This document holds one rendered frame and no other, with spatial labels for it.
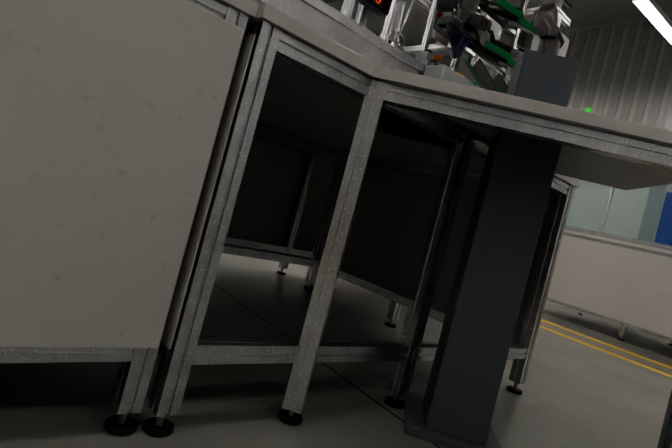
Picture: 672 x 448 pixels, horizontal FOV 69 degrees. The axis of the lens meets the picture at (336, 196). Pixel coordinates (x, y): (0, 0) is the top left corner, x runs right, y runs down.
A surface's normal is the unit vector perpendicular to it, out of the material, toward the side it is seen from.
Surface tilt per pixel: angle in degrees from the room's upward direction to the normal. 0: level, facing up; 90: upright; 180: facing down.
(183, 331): 90
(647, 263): 90
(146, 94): 90
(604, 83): 90
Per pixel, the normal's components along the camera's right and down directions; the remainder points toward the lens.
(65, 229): 0.64, 0.15
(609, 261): -0.77, -0.22
